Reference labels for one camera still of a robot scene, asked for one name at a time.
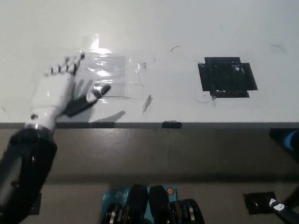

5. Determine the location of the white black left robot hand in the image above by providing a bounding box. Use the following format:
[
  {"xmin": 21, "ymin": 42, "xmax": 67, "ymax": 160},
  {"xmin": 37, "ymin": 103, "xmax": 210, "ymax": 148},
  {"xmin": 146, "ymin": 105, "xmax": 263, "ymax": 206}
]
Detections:
[{"xmin": 23, "ymin": 48, "xmax": 115, "ymax": 136}]

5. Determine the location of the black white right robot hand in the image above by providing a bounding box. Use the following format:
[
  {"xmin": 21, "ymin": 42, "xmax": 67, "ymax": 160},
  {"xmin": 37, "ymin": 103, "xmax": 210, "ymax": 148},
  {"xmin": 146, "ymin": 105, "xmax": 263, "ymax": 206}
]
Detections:
[{"xmin": 268, "ymin": 197, "xmax": 299, "ymax": 224}]

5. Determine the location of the clear glossy tape patch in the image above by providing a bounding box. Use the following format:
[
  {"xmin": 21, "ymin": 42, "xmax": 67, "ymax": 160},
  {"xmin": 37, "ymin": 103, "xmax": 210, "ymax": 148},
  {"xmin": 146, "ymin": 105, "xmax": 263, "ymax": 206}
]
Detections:
[{"xmin": 78, "ymin": 33, "xmax": 150, "ymax": 101}]

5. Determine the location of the black chair with blue part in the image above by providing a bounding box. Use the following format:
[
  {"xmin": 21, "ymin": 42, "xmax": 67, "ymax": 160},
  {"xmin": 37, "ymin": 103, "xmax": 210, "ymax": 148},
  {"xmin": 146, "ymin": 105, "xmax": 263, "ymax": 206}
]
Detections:
[{"xmin": 266, "ymin": 126, "xmax": 299, "ymax": 175}]

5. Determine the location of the teal router box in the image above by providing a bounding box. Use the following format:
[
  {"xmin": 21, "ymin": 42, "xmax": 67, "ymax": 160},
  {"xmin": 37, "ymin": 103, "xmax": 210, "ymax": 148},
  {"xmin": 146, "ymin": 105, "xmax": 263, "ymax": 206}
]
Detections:
[{"xmin": 101, "ymin": 182, "xmax": 178, "ymax": 223}]

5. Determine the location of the short black edge tape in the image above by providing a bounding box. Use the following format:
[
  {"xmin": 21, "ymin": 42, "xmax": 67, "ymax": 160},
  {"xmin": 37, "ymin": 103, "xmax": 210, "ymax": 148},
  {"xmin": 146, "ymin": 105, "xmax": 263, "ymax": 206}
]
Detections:
[{"xmin": 161, "ymin": 120, "xmax": 183, "ymax": 130}]

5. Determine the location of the black tape square patch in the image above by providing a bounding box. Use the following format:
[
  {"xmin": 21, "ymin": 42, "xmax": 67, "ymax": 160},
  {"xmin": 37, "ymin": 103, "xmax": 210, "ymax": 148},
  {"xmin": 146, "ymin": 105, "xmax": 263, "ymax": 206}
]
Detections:
[{"xmin": 195, "ymin": 54, "xmax": 260, "ymax": 99}]

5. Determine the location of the black floor outlet frame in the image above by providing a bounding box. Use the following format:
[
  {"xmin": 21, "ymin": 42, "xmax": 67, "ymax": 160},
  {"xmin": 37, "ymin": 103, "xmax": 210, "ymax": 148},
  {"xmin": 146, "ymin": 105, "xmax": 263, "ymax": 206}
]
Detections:
[{"xmin": 242, "ymin": 190, "xmax": 279, "ymax": 217}]

